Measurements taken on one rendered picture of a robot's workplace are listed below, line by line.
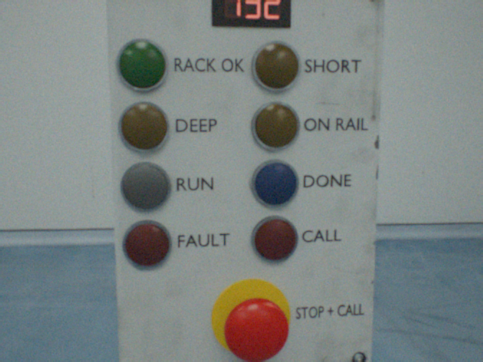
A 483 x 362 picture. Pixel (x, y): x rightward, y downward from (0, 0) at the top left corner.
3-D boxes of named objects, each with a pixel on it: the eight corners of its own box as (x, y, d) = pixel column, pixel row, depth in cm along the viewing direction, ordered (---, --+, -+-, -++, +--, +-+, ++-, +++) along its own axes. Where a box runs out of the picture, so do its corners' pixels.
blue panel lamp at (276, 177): (298, 205, 34) (299, 161, 33) (255, 207, 33) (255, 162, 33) (295, 203, 35) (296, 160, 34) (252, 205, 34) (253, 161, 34)
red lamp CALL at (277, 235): (297, 261, 34) (298, 219, 34) (254, 263, 34) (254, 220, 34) (295, 258, 35) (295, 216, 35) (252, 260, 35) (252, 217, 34)
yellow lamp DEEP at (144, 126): (168, 150, 32) (167, 103, 32) (120, 151, 32) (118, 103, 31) (167, 149, 33) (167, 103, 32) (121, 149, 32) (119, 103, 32)
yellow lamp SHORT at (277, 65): (300, 89, 33) (301, 42, 32) (255, 89, 32) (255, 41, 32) (297, 89, 34) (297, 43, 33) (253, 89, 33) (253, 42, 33)
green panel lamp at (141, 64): (167, 88, 32) (165, 39, 31) (118, 88, 31) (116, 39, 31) (166, 89, 32) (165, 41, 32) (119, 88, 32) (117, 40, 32)
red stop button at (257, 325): (291, 365, 33) (292, 302, 32) (226, 370, 32) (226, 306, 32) (275, 333, 37) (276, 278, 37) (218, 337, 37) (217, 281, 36)
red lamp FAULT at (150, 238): (170, 267, 33) (169, 223, 33) (124, 269, 33) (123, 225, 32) (170, 263, 34) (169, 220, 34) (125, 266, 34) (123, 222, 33)
